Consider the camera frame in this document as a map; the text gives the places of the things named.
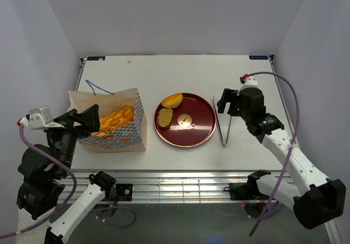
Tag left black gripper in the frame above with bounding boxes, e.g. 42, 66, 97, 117
46, 102, 101, 175

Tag metal serving tongs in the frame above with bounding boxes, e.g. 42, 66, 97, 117
213, 96, 232, 148

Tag orange twisted bread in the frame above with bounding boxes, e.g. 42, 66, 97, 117
91, 105, 134, 137

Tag paper bag with blue checks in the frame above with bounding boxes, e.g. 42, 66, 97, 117
69, 88, 147, 153

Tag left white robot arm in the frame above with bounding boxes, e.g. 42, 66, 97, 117
15, 104, 116, 243

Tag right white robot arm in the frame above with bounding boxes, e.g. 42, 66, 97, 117
217, 87, 346, 229

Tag green speckled bread slice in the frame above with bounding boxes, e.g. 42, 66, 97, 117
157, 108, 173, 128

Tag dark red round plate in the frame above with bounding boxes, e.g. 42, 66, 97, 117
154, 93, 217, 148

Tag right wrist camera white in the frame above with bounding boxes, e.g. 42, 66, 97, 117
239, 74, 258, 91

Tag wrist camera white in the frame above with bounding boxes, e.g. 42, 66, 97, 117
17, 106, 64, 130
239, 74, 258, 91

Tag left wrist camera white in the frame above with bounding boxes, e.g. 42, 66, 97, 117
17, 106, 64, 130

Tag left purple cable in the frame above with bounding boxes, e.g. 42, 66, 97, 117
0, 125, 137, 239

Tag purple cable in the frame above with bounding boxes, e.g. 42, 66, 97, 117
218, 71, 301, 237
0, 125, 137, 239

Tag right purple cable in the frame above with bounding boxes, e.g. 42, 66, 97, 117
218, 71, 301, 237

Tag aluminium frame rail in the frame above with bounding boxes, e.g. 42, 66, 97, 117
34, 170, 329, 205

